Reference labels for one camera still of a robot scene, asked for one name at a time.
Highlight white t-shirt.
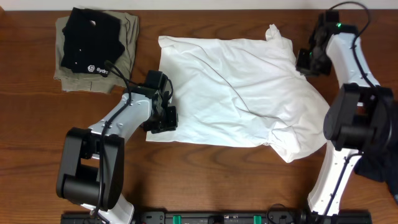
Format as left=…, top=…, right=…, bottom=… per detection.
left=146, top=25, right=329, bottom=162

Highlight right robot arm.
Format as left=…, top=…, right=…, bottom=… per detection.
left=296, top=22, right=393, bottom=223

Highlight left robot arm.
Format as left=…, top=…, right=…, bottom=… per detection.
left=56, top=86, right=177, bottom=223

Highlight folded khaki garment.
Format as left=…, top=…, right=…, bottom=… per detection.
left=54, top=11, right=139, bottom=93

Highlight folded black polo shirt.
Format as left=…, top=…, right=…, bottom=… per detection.
left=61, top=8, right=125, bottom=77

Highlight dark crumpled garment pile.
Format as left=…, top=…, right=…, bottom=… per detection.
left=354, top=101, right=397, bottom=203

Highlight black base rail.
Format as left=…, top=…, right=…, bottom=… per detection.
left=60, top=210, right=373, bottom=224

